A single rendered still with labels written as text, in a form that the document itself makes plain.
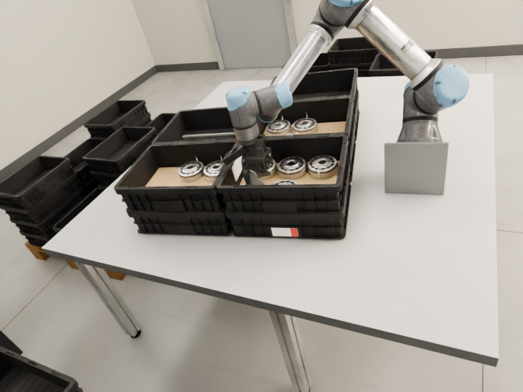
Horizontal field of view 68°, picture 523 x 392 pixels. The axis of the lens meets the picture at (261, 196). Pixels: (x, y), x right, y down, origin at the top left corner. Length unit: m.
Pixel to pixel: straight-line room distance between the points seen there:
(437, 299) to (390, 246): 0.22
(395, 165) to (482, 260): 0.40
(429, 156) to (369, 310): 0.55
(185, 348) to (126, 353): 0.31
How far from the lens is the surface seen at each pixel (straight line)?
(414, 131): 1.41
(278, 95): 1.18
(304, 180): 1.36
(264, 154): 1.23
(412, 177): 1.44
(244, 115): 1.17
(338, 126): 1.66
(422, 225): 1.36
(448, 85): 1.32
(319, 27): 1.41
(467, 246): 1.31
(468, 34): 4.46
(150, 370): 2.07
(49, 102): 4.76
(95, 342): 2.33
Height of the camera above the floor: 1.63
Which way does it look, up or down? 37 degrees down
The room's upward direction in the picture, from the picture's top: 14 degrees counter-clockwise
